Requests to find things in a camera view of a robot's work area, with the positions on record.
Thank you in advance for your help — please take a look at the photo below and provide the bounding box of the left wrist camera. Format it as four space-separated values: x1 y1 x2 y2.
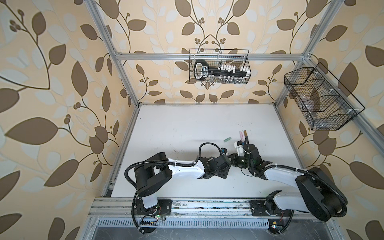
220 148 228 155

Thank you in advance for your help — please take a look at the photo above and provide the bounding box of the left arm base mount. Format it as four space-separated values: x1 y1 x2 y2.
133 199 173 216

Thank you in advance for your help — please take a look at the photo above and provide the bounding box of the rear wire basket black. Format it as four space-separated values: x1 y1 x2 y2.
189 48 252 85

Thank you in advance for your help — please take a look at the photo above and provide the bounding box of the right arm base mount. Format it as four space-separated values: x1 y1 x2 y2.
249 200 291 218

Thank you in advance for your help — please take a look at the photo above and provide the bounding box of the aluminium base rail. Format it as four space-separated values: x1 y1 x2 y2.
86 197 316 230

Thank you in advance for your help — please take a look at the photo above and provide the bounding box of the pink fountain pen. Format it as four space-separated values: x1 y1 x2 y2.
239 131 245 142

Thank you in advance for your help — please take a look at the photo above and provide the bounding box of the black socket holder tool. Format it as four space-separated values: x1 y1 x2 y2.
191 60 252 80

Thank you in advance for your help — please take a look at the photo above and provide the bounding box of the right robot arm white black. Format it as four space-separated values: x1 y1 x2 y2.
229 138 348 222

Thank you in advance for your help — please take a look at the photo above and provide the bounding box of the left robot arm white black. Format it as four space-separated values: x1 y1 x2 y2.
124 142 231 210

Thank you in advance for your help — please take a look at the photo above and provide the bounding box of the side wire basket black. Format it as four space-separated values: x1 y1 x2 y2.
284 62 366 131

